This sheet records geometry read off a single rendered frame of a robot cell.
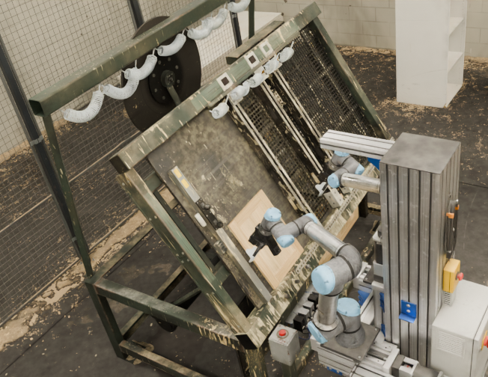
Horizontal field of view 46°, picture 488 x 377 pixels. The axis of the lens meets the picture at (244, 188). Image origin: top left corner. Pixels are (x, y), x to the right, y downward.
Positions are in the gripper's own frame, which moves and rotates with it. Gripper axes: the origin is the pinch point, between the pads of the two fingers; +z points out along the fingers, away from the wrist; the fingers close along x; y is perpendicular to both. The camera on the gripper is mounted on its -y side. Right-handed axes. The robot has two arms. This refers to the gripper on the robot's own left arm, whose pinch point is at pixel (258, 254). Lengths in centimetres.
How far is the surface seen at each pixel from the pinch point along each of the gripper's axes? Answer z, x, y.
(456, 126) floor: 129, -381, -41
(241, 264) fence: 28.2, -6.9, 8.2
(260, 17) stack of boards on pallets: 233, -497, 274
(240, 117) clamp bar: -6, -68, 64
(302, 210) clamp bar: 32, -70, 4
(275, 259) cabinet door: 40, -32, -3
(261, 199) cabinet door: 23, -50, 26
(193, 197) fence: 3.3, -5.7, 48.4
